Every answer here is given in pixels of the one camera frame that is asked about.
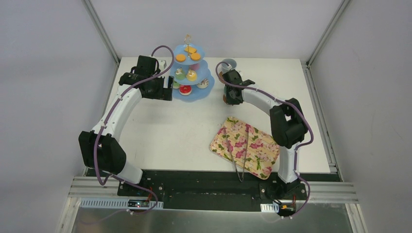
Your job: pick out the red frosted donut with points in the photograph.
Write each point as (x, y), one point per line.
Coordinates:
(185, 90)

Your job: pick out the light green frosted donut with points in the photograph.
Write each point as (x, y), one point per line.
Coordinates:
(176, 85)

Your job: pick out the white cable duct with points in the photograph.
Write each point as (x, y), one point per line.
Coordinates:
(269, 208)
(132, 204)

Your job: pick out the dark green flower donut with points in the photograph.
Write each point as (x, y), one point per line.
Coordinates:
(180, 74)

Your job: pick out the round orange biscuit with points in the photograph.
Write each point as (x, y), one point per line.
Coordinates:
(195, 56)
(180, 58)

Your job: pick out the chocolate drizzle white donut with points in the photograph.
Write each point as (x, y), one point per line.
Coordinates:
(203, 84)

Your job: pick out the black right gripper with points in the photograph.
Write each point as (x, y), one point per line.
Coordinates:
(231, 97)

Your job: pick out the metal frame rail right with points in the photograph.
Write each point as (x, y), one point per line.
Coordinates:
(328, 31)

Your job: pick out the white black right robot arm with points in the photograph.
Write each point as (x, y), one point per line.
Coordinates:
(288, 125)

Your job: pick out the light blue teacup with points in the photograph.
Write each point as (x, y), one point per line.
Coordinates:
(228, 64)

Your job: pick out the round orange biscuit top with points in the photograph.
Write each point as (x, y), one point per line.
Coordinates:
(195, 56)

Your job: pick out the metal frame rail left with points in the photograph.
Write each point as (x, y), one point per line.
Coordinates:
(101, 30)

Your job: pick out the pink frosted cake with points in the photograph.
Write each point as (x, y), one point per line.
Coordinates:
(194, 67)

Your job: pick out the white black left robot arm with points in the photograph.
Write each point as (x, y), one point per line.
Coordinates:
(100, 146)

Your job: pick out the white left cable duct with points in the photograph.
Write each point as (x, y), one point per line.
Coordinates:
(132, 204)

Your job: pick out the white right cable duct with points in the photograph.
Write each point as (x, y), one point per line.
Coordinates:
(269, 208)

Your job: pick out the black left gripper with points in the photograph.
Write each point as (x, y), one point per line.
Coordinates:
(167, 88)

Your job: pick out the metal frame rail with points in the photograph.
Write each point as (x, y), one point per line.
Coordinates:
(101, 30)
(328, 31)

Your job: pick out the blue three-tier cake stand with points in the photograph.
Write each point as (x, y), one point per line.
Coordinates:
(202, 73)

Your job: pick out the floral rectangular tray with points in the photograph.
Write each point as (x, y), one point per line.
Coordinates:
(246, 146)

